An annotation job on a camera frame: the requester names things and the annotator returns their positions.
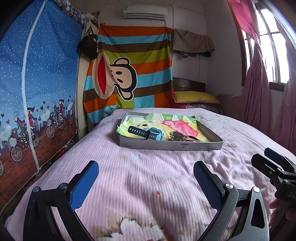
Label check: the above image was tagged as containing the beige hair claw clip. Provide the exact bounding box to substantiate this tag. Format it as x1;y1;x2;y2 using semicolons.
169;131;193;142

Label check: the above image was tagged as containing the right hand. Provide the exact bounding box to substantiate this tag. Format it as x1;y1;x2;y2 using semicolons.
268;198;296;227

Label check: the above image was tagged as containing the pink window curtain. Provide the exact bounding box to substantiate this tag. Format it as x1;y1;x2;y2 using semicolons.
228;1;295;153

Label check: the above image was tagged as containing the pink striped bed sheet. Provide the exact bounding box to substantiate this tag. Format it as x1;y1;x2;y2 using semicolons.
4;107;296;241

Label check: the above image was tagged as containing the colourful paper box lining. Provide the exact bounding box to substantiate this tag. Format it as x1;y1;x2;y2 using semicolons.
116;113;212;142

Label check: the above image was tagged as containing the yellow pillow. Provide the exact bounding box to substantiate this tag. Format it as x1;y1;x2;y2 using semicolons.
174;91;220;104

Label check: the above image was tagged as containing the grey shallow cardboard box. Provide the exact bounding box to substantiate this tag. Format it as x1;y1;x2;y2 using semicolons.
119;112;223;151

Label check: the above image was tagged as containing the dark wooden headboard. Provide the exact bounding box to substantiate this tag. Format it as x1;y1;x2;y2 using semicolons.
173;77;206;92

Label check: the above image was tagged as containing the brown hanging garment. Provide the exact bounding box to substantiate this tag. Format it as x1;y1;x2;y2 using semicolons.
170;29;215;57

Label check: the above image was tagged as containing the blue dotted fabric wardrobe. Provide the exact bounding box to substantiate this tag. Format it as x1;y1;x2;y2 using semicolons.
1;1;86;208

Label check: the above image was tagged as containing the striped monkey cartoon blanket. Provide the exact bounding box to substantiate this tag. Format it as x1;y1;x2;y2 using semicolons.
83;25;173;126

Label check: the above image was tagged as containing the black hanging bag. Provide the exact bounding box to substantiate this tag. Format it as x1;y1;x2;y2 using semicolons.
78;27;98;60

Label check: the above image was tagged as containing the white air conditioner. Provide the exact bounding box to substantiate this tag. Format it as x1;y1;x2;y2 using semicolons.
123;5;168;21

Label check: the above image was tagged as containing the window with frame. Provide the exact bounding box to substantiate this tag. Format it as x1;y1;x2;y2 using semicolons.
236;1;289;92

